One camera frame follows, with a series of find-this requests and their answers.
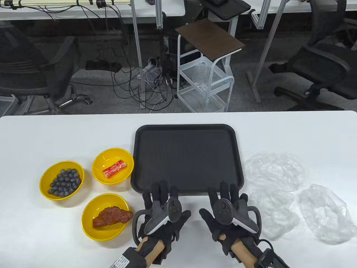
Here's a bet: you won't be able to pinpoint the person's left hand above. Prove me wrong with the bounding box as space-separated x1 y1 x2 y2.
133 181 192 264

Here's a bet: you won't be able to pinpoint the person's right hand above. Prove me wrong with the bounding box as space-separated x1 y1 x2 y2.
199 181 261 256

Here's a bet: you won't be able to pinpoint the grey white handheld controller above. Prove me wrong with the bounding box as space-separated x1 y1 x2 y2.
132 197 183 246
213 198 262 240

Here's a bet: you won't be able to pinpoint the clear plastic food cover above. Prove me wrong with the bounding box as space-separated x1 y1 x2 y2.
250 190 300 240
299 183 357 245
244 152 306 193

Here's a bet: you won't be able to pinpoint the yellow plastic bowl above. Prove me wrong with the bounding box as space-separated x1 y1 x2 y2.
39 161 85 201
81 193 130 241
92 148 134 185

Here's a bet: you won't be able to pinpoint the person's left forearm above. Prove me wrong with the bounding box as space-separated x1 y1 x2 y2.
136 237 165 268

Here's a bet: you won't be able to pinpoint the black plastic tray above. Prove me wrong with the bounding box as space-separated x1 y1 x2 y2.
131 124 245 194

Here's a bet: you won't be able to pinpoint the red white crab stick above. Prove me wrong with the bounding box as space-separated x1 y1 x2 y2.
103 160 127 178

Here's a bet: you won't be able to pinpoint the brown roasted meat piece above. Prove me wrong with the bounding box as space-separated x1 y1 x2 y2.
93 206 134 228

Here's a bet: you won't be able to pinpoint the pile of dark blueberries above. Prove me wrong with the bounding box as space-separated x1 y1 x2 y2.
48 168 82 198

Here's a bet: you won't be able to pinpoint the crumpled clear plastic wrap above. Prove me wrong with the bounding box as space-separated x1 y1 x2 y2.
192 63 212 92

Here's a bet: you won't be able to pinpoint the white power strip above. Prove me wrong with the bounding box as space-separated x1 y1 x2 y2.
138 57 159 80

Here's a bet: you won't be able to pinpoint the black computer tower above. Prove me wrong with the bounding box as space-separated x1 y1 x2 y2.
163 33 202 84

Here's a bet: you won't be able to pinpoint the black power strip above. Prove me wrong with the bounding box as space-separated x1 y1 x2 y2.
85 59 122 72

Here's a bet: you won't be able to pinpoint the black mesh office chair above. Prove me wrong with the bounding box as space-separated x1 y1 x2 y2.
269 0 357 111
0 21 94 115

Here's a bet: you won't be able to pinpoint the clear plastic storage box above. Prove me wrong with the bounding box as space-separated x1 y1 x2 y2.
0 95 18 117

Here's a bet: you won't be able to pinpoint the black side stand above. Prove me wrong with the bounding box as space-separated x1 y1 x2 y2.
201 0 251 38

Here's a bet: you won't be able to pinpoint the white desk aluminium legs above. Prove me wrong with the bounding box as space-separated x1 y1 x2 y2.
0 0 186 110
245 0 357 103

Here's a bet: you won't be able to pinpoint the tangle of black cables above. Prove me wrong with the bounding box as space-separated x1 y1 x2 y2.
81 4 179 112

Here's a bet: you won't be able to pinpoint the white wire cart wooden top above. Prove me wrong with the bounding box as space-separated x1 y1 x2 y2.
175 18 246 113

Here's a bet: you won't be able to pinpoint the beige cable tray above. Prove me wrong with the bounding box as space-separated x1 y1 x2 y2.
21 0 130 5

